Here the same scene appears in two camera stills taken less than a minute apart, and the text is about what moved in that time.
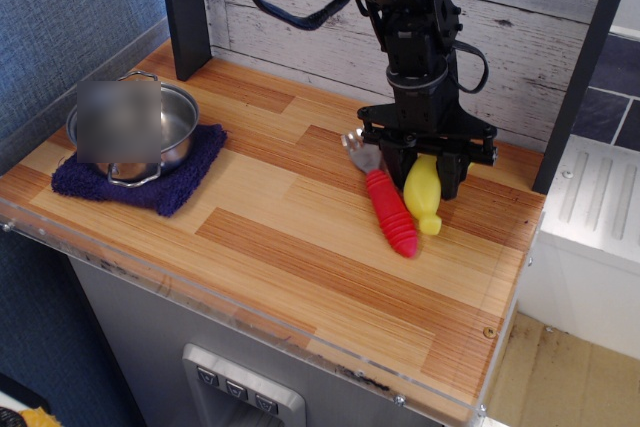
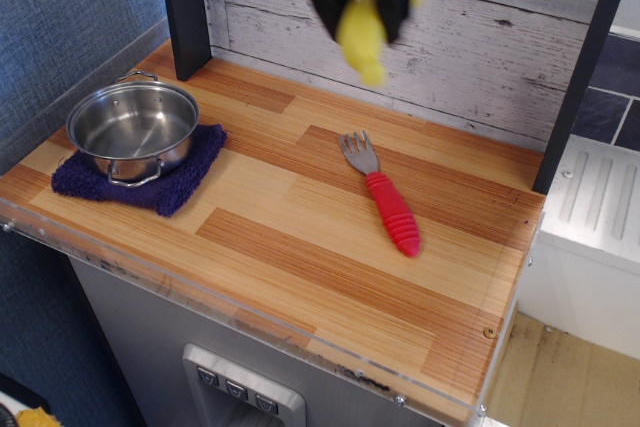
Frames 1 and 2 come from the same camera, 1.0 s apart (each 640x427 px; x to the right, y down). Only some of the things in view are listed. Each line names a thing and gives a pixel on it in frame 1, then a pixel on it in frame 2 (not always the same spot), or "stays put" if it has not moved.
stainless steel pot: [134, 126] stays put
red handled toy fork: [391, 213] stays put
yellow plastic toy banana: [422, 190] -> [361, 34]
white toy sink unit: [582, 277] stays put
